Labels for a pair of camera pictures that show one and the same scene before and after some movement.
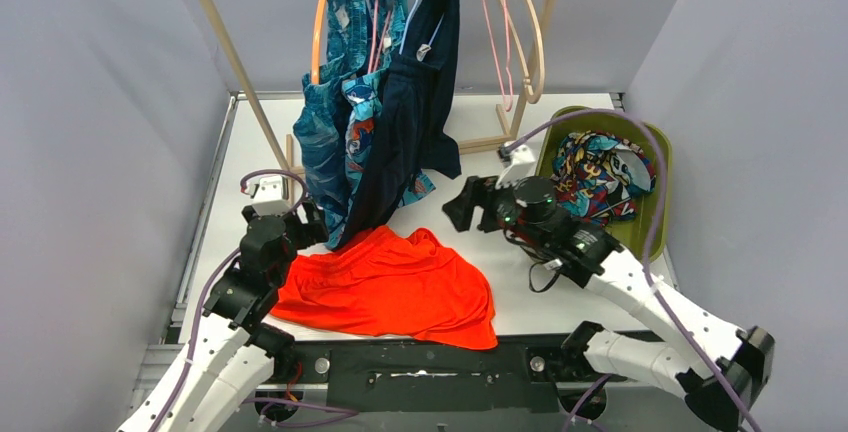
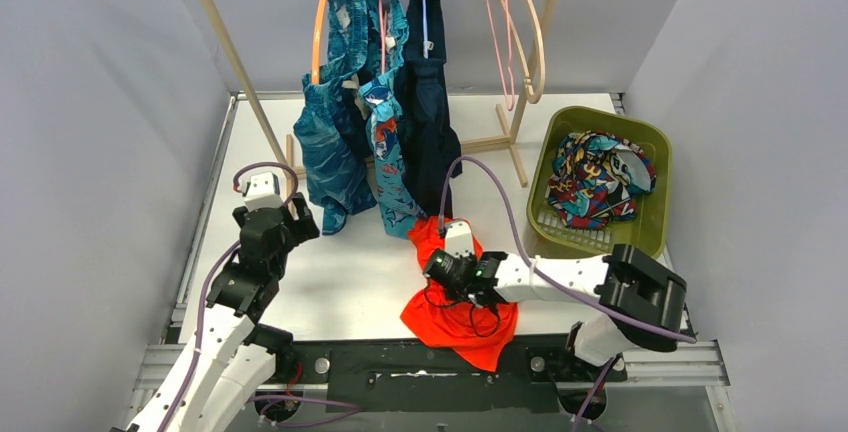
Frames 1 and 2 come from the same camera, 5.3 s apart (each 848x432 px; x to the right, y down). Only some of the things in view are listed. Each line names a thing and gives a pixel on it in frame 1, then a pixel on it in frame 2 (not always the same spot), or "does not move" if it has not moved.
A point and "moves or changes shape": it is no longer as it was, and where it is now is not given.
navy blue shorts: (413, 115) moves or changes shape
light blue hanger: (424, 50) moves or changes shape
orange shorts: (389, 283) moves or changes shape
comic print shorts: (600, 176) does not move
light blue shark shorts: (363, 89) -> (388, 25)
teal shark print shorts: (320, 125) does not move
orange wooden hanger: (317, 25) does not move
